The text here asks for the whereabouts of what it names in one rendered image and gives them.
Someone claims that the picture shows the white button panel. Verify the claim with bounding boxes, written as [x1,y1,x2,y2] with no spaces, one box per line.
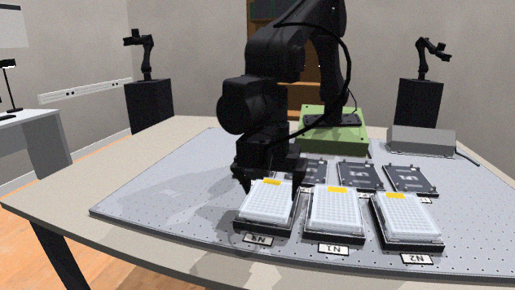
[385,125,480,166]

